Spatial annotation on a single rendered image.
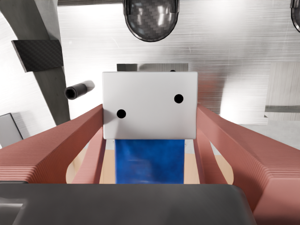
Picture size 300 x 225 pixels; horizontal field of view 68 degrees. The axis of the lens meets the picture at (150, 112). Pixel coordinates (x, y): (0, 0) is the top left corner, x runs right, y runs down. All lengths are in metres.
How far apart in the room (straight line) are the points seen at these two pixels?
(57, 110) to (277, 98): 0.21
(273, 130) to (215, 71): 0.14
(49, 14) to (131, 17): 0.15
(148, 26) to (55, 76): 0.14
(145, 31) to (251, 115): 0.10
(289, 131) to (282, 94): 0.09
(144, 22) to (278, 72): 0.11
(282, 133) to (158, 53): 0.18
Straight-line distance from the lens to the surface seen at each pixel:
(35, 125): 0.26
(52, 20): 0.30
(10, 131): 0.27
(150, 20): 0.17
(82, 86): 0.18
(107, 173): 0.32
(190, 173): 0.30
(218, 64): 0.17
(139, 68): 0.19
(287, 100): 0.21
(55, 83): 0.27
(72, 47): 0.18
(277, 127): 0.29
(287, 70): 0.21
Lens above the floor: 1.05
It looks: 72 degrees down
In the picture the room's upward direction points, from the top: 153 degrees counter-clockwise
